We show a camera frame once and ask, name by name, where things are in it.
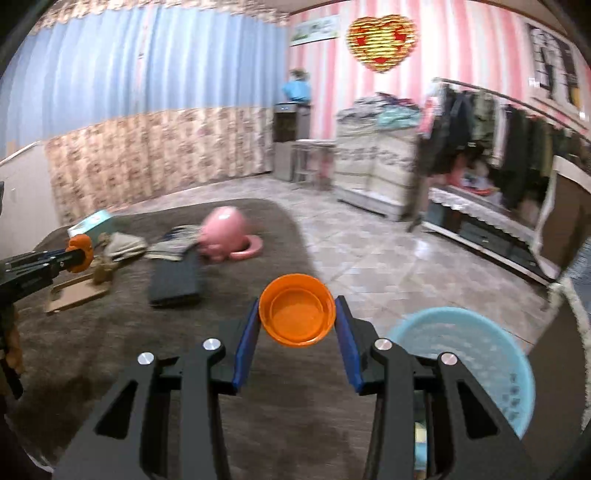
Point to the folded brown table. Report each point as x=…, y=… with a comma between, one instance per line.
x=564, y=221

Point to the grey shaggy rug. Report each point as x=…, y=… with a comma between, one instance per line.
x=297, y=416

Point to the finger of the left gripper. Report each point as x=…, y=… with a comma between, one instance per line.
x=28, y=273

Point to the pink ceramic mug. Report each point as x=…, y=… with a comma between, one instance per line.
x=224, y=235

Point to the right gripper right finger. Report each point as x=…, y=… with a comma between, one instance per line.
x=468, y=437

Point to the light blue plastic basket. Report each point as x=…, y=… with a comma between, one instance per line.
x=495, y=360

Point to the dark brown side table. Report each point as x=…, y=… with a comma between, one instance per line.
x=556, y=440

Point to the cloth covered cabinet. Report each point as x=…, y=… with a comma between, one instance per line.
x=375, y=169

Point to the blue floral curtain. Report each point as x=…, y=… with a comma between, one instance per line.
x=135, y=99

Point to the landscape wall banner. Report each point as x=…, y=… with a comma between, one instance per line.
x=314, y=30

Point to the black flat wallet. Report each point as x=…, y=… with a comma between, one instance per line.
x=176, y=283

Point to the dark water dispenser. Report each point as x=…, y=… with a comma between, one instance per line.
x=291, y=122

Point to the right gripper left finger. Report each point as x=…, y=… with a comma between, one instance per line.
x=125, y=435

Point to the red gold heart decoration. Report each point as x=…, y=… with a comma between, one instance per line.
x=381, y=44

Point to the brown cardboard piece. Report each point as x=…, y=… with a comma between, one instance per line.
x=75, y=292

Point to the clothes rack with garments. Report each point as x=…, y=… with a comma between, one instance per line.
x=489, y=156

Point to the framed wall picture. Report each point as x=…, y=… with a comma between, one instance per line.
x=555, y=73

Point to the orange plastic bowl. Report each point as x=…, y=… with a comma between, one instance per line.
x=297, y=310

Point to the blue patterned fringed cloth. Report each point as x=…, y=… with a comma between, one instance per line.
x=573, y=290

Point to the blue bag on dispenser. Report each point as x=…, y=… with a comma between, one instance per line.
x=298, y=91

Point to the pile of clothes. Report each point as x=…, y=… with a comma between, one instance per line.
x=383, y=111

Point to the orange fruit peel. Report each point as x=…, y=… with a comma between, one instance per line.
x=82, y=248

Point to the low tv cabinet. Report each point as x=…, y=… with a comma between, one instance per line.
x=484, y=228

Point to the small metal stool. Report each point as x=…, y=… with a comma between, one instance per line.
x=313, y=160

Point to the teal tissue box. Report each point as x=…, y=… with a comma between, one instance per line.
x=100, y=222

